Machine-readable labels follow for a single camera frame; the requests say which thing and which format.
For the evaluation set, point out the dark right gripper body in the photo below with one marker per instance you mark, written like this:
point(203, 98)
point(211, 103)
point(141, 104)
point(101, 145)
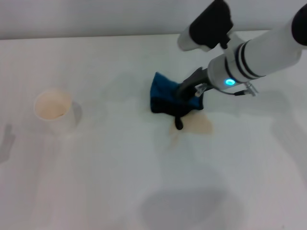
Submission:
point(189, 83)

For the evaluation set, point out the blue rag with black trim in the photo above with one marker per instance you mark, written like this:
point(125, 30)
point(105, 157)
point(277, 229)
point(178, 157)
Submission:
point(163, 95)

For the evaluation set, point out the white paper cup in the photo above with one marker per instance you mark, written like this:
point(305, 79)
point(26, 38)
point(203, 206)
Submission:
point(56, 112)

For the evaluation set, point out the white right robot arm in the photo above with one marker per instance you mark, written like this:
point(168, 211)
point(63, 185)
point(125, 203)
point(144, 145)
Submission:
point(259, 57)

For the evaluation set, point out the brown water stain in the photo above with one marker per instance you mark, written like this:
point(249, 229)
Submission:
point(201, 123)

